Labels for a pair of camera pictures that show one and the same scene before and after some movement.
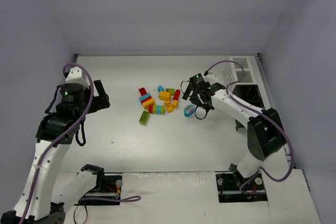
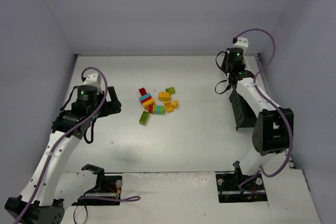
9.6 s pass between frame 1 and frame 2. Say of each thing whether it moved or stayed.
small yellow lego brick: stayed
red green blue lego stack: stayed
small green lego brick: stayed
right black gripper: moved
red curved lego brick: stayed
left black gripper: moved
